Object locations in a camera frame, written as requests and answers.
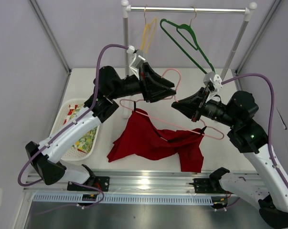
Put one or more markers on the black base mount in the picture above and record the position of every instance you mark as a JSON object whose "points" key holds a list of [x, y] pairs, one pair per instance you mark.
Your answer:
{"points": [[102, 183], [207, 186]]}

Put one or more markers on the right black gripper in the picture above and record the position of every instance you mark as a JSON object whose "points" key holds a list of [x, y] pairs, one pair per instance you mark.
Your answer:
{"points": [[190, 105]]}

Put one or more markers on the aluminium mounting rail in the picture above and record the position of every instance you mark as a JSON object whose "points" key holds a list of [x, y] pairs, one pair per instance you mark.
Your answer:
{"points": [[145, 181]]}

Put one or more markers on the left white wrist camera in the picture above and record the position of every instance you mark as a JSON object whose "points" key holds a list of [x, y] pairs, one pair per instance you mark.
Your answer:
{"points": [[137, 59]]}

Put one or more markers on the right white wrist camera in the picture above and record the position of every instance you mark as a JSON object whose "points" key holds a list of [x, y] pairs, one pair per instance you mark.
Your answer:
{"points": [[213, 84]]}

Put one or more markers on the lemon print cloth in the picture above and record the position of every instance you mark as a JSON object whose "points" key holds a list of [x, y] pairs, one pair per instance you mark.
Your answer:
{"points": [[85, 143]]}

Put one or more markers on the white slotted cable duct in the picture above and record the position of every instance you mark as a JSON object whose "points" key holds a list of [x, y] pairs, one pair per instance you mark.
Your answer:
{"points": [[124, 199]]}

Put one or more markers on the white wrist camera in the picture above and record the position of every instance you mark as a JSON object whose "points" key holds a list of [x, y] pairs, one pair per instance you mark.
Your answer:
{"points": [[213, 84], [137, 59]]}

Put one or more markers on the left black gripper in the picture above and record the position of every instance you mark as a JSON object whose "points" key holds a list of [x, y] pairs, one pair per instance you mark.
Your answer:
{"points": [[152, 84]]}

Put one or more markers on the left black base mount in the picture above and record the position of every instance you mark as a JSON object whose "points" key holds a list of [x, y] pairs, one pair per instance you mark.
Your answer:
{"points": [[102, 183]]}

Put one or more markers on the yellow clothes hanger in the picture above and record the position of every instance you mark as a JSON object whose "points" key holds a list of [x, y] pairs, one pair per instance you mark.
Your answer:
{"points": [[148, 33]]}

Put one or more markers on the green clothes hanger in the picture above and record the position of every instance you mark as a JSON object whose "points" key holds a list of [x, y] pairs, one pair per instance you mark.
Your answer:
{"points": [[189, 36]]}

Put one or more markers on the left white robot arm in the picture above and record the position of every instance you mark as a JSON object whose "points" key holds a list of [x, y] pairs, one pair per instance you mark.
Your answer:
{"points": [[46, 155]]}

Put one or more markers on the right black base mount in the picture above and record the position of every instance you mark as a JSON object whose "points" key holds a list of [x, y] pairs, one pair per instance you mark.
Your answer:
{"points": [[207, 186]]}

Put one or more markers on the red skirt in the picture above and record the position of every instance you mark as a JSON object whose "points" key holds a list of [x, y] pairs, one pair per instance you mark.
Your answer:
{"points": [[142, 138]]}

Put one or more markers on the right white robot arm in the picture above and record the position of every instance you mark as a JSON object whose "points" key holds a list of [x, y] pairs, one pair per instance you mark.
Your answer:
{"points": [[252, 141]]}

